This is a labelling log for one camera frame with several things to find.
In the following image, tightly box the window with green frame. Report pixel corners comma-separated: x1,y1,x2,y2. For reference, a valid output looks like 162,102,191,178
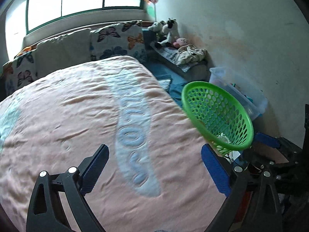
1,0,146,63

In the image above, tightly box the plain white cushion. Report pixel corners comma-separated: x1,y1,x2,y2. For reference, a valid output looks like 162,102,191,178
35,28,91,78

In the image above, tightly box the green plastic laundry basket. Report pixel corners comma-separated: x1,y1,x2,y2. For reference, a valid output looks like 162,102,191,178
181,81,254,156

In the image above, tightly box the pink blanket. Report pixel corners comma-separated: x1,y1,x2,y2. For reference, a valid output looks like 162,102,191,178
1,56,225,231

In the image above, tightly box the cow plush toy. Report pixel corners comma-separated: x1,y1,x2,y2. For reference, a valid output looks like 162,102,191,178
154,18,180,49

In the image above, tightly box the blue sofa mat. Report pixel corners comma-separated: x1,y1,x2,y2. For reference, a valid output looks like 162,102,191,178
143,28,210,106

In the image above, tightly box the crumpled patterned cloth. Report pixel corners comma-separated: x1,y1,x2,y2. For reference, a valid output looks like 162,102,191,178
175,44,207,66

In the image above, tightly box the left butterfly print cushion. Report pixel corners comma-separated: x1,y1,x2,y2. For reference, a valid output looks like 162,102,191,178
3,50,38,96

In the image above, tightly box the white plush toy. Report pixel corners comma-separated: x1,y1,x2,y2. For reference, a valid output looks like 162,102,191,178
148,20,166,32

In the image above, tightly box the clear plastic storage bin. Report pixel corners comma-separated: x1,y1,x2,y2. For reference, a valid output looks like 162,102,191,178
209,67,268,121

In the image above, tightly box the pink plush toy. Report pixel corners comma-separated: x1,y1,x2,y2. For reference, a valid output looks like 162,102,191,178
173,37,188,49

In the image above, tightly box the butterfly print cushion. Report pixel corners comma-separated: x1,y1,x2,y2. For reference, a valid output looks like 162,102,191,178
3,50,38,96
90,20,147,63

